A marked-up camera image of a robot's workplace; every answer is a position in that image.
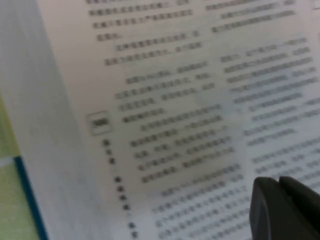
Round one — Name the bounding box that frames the green checked tablecloth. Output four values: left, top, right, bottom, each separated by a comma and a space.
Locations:
0, 91, 38, 240

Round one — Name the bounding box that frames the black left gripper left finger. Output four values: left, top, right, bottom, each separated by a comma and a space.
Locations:
248, 176, 320, 240

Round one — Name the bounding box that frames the technical book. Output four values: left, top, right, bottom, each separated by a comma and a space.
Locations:
0, 0, 320, 240

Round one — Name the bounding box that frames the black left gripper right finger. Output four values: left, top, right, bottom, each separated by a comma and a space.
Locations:
278, 175, 320, 235

